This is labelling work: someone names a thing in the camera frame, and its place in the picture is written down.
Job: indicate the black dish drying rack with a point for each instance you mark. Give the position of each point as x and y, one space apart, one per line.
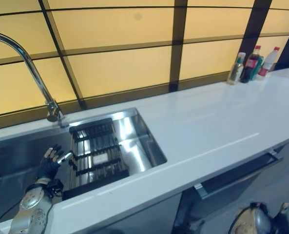
98 156

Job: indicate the chrome gooseneck faucet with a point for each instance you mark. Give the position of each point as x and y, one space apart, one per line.
32 70

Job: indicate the clear bottle red cap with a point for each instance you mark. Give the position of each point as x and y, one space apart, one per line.
268 64

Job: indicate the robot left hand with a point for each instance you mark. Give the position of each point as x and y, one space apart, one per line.
49 163

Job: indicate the dark sauce bottle red cap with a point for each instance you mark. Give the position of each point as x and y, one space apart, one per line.
250 64

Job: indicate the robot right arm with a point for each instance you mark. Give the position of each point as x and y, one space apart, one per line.
258 219

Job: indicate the stainless steel sink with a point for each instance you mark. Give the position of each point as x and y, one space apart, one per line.
68 156

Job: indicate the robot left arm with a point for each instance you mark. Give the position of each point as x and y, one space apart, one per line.
29 207

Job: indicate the oil bottle with dark cap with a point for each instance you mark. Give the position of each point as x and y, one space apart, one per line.
236 70

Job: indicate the green bottle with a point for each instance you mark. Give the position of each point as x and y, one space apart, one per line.
258 66

